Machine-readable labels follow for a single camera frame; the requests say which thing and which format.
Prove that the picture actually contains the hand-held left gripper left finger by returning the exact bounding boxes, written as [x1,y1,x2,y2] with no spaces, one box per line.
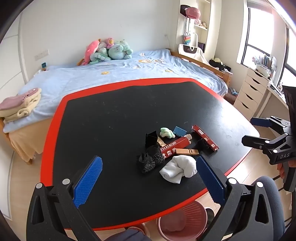
[26,156,103,241]

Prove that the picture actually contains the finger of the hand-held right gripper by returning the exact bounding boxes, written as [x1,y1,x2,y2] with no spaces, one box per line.
[251,116,291,135]
[242,136,278,151]

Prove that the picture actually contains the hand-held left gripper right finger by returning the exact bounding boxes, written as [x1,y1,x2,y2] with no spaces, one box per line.
[196,156,272,241]

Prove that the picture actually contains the white sock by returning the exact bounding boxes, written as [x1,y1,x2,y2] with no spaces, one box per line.
[159,155,198,184]

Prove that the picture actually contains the wooden clothespin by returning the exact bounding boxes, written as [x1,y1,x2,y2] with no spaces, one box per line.
[175,148,199,156]

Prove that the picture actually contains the pink plastic bin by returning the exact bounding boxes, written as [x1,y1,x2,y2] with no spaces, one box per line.
[156,200,208,241]

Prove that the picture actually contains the long dark red box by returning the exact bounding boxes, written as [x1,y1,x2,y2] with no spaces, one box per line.
[191,125,219,152]

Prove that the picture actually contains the red box with white label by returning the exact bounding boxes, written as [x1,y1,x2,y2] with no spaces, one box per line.
[158,137,191,159]

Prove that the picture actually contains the small blue box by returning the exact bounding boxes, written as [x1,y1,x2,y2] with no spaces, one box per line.
[173,126,187,138]

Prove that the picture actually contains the black patterned sock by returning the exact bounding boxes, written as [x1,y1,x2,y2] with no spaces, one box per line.
[136,146,166,174]

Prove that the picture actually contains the small black box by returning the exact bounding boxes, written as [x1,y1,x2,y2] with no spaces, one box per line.
[145,130,160,147]

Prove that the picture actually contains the white desk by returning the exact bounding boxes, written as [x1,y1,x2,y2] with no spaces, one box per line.
[254,86,289,121]

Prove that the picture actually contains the white and black slipper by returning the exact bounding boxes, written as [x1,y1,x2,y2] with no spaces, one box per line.
[205,209,216,223]

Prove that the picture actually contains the white drawer cabinet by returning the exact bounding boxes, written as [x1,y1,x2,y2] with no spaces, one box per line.
[233,67,270,121]

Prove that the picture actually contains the black table with red rim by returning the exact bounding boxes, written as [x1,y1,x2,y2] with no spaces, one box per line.
[40,78,259,231]

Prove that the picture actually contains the wooden bed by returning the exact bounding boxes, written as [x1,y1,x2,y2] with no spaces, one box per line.
[0,49,233,165]

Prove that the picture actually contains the person's left leg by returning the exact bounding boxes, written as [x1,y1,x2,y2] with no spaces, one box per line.
[109,227,153,241]

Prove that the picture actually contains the window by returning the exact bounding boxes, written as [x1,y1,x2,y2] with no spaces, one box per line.
[240,0,296,86]

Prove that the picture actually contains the folded pink beige blankets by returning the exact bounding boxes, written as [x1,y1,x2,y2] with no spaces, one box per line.
[0,94,42,123]

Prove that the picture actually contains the white tote bag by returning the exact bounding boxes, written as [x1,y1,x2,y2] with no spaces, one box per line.
[178,44,201,58]

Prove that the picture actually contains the folded pink towel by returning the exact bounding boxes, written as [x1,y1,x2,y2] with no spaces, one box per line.
[0,88,42,110]

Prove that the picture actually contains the bed with light sheet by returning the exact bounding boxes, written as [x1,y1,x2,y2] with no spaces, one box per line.
[3,49,228,133]

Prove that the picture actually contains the striped green plush toy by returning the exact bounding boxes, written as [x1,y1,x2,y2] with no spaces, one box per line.
[90,47,111,65]

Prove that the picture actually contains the pink hat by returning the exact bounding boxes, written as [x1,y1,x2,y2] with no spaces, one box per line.
[186,7,200,19]

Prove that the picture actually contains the teal plush toy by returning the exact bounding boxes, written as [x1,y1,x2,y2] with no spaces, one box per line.
[108,40,134,60]

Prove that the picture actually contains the white wardrobe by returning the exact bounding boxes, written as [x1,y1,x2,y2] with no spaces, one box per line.
[0,10,29,218]

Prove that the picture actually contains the white wall shelf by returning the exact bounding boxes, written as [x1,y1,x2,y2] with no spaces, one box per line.
[177,0,219,61]

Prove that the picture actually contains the wall switch panel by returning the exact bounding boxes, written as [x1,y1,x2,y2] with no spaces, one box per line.
[35,50,50,61]

